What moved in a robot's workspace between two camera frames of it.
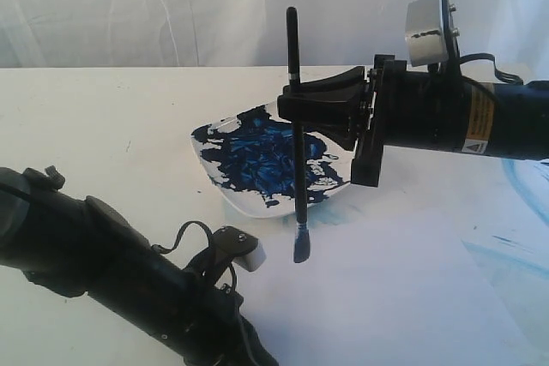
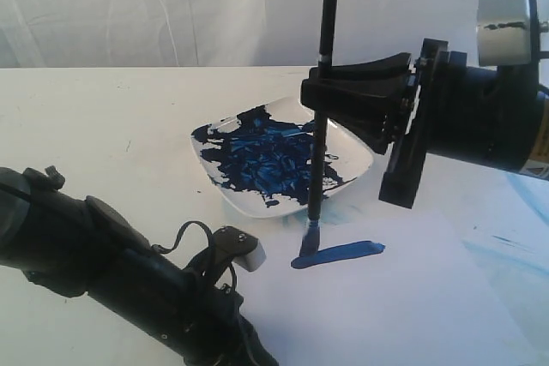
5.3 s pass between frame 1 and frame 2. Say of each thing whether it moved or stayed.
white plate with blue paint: stayed
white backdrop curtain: stayed
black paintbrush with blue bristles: moved
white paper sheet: stayed
